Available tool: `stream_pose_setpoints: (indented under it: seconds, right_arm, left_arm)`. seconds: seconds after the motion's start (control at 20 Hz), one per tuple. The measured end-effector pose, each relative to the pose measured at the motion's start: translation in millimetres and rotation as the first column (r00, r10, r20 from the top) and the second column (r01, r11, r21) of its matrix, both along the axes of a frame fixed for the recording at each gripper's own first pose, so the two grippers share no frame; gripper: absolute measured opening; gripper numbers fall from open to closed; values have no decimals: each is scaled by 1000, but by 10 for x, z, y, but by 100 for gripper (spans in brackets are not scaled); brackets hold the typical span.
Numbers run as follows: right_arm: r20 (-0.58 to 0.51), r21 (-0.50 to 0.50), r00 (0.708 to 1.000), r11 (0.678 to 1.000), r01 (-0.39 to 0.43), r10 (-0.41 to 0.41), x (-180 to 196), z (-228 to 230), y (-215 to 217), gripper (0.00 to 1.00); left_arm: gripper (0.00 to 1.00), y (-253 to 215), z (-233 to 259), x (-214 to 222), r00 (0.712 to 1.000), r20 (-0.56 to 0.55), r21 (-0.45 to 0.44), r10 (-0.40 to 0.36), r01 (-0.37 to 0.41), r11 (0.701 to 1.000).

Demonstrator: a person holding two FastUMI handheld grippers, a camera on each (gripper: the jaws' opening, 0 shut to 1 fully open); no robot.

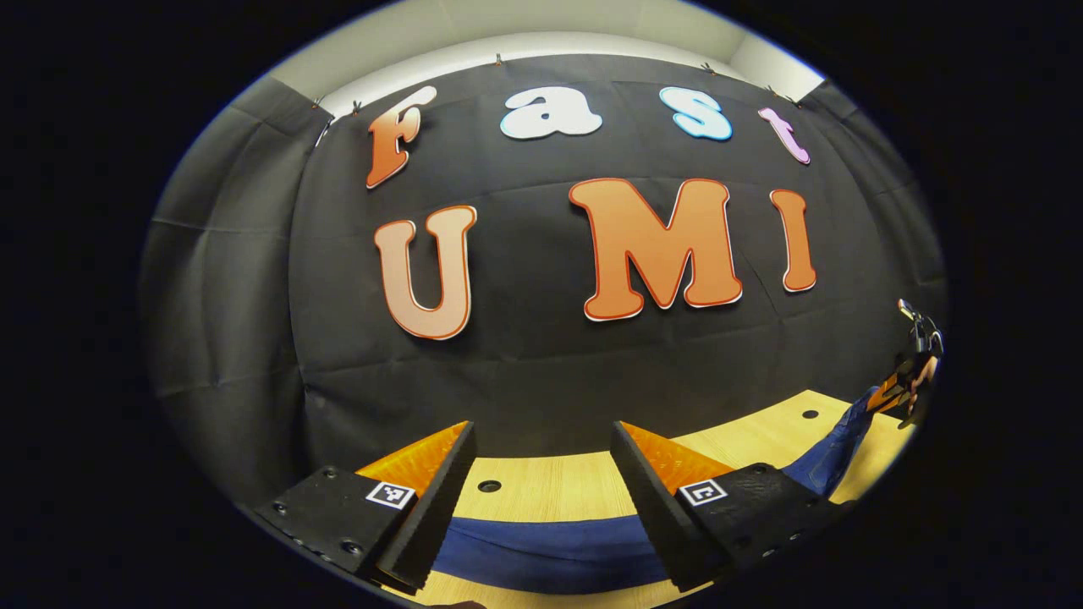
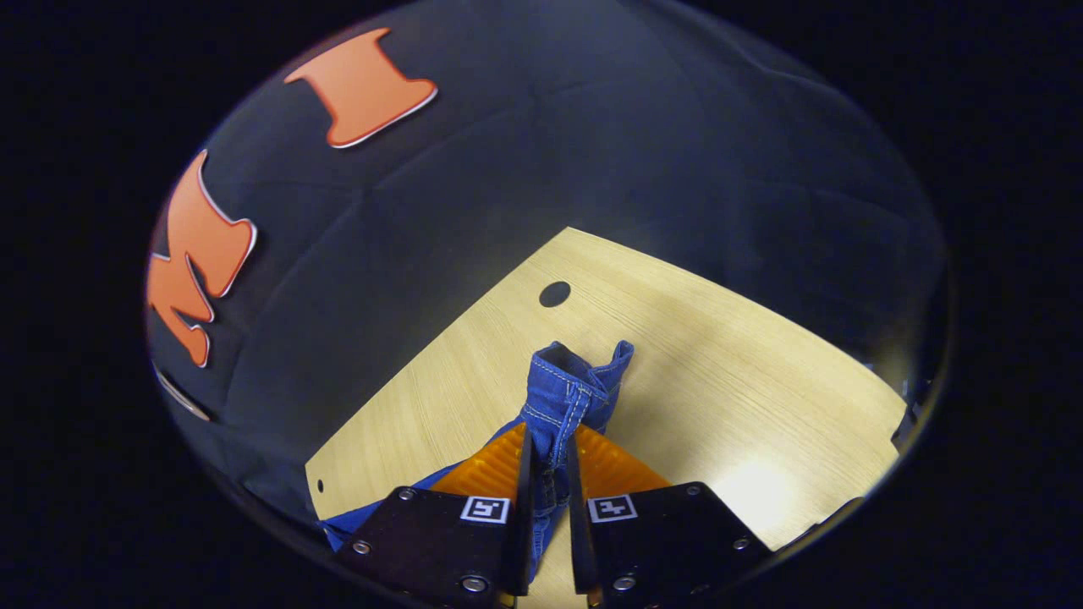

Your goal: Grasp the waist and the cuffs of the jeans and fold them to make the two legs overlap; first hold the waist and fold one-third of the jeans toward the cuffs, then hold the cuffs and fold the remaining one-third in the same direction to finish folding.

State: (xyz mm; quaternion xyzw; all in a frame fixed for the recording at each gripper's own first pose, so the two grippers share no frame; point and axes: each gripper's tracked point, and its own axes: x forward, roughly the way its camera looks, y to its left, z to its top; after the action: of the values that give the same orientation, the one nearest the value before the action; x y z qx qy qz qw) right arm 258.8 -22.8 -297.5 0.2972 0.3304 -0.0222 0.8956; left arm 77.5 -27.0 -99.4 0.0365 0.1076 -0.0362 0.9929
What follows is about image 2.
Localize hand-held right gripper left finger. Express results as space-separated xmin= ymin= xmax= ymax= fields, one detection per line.
xmin=338 ymin=422 xmax=536 ymax=606

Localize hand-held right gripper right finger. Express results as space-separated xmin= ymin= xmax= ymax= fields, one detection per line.
xmin=565 ymin=422 xmax=774 ymax=609

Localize blue denim jeans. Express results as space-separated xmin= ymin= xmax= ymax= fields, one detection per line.
xmin=320 ymin=340 xmax=635 ymax=584

